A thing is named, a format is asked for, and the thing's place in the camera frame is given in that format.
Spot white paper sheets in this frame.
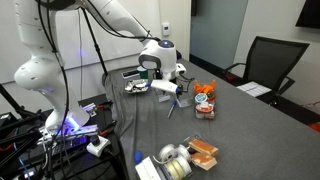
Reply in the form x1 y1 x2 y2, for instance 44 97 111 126
235 81 273 98

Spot clear plastic container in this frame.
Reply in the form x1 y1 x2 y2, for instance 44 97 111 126
194 108 217 120

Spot orange crumpled object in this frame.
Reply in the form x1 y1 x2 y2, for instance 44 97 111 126
193 79 217 96

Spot silver marker with blue cap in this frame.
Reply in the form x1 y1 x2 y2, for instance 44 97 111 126
167 100 178 119

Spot orange plastic bag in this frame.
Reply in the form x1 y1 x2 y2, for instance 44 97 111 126
308 121 320 134

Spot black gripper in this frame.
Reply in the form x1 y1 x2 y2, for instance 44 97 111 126
175 83 185 98

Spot small blue object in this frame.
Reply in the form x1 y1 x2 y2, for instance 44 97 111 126
133 149 144 165

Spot black mesh office chair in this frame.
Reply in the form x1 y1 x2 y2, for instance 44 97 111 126
222 35 310 108

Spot black equipment stand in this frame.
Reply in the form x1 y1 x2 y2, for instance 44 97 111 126
0 83 129 180

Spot white box with black button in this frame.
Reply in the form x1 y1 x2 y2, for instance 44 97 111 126
86 134 112 157

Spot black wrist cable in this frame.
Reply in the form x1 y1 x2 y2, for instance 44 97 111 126
179 73 195 95

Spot red and white tape roll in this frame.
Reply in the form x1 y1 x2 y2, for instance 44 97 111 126
195 102 215 114

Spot white rectangular box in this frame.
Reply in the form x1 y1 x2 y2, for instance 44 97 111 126
134 156 163 180

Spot silver foil tray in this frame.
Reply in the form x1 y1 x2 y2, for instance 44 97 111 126
123 78 150 95

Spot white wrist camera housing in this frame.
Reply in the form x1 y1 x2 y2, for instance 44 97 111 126
145 79 180 95

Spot teal plastic cup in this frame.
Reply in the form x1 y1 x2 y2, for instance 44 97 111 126
136 65 149 80

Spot cream tape roll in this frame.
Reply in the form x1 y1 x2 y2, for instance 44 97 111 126
163 156 194 180

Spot black wall monitor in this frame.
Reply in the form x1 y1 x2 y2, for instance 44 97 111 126
295 0 320 29

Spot white wall thermostat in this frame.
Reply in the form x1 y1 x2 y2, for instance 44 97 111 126
161 22 171 37

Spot grey tablecloth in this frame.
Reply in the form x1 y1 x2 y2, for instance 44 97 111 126
101 59 320 180

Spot tablet with white frame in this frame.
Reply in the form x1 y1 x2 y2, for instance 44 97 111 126
120 68 141 80

